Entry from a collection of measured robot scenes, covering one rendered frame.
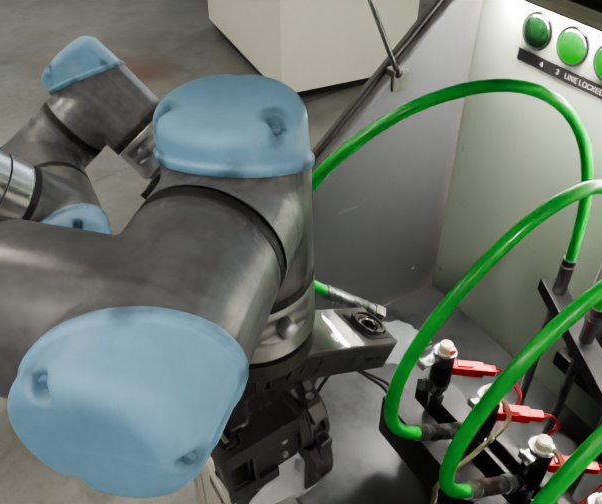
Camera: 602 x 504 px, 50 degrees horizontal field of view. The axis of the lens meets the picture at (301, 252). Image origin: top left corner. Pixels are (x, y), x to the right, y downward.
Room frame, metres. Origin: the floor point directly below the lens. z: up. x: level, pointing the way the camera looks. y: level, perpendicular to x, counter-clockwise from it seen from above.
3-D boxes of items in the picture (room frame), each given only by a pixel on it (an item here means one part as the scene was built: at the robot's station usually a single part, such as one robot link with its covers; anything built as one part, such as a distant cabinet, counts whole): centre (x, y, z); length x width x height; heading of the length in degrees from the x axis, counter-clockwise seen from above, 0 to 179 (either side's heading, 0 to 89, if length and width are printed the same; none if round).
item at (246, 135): (0.27, 0.03, 1.52); 0.09 x 0.08 x 0.11; 166
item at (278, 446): (0.27, 0.03, 1.36); 0.09 x 0.08 x 0.12; 125
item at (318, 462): (0.27, 0.00, 1.30); 0.05 x 0.02 x 0.09; 35
